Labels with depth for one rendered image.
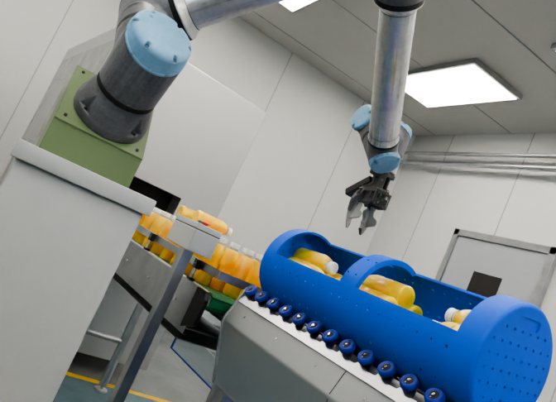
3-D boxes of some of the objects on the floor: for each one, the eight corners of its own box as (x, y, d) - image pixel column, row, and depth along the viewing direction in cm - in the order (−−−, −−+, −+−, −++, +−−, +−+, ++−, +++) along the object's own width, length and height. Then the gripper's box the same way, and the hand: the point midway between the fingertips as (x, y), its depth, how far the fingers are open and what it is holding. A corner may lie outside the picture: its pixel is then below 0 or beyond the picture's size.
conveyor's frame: (83, 554, 172) (205, 291, 183) (19, 356, 310) (90, 213, 321) (208, 562, 198) (308, 331, 208) (97, 376, 336) (160, 242, 346)
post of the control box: (55, 524, 181) (184, 247, 192) (52, 516, 184) (180, 245, 196) (66, 525, 183) (194, 251, 194) (64, 517, 186) (189, 249, 198)
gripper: (379, 165, 169) (352, 227, 167) (404, 181, 176) (379, 241, 173) (361, 163, 177) (335, 222, 174) (385, 179, 183) (361, 236, 181)
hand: (352, 227), depth 176 cm, fingers open, 5 cm apart
